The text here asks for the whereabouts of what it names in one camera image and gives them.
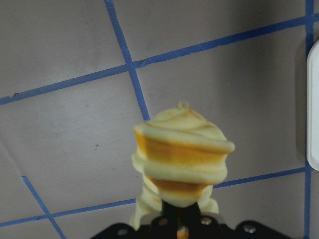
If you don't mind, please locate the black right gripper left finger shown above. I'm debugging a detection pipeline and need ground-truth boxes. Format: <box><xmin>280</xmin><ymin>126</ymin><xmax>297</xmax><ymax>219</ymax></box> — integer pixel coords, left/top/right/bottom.
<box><xmin>91</xmin><ymin>223</ymin><xmax>150</xmax><ymax>239</ymax></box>

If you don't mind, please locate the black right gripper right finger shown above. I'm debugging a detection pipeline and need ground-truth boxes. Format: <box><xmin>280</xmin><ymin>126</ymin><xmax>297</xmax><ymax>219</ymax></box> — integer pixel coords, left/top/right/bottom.
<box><xmin>224</xmin><ymin>220</ymin><xmax>289</xmax><ymax>239</ymax></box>

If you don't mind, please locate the yellow sliced bread loaf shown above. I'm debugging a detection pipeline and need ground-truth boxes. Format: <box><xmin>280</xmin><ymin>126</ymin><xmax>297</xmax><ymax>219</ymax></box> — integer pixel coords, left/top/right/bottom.
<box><xmin>130</xmin><ymin>102</ymin><xmax>235</xmax><ymax>229</ymax></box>

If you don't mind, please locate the white rectangular tray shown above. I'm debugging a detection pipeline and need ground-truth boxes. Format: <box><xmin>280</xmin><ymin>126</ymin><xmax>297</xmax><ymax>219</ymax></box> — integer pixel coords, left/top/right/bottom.
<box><xmin>306</xmin><ymin>42</ymin><xmax>319</xmax><ymax>171</ymax></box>

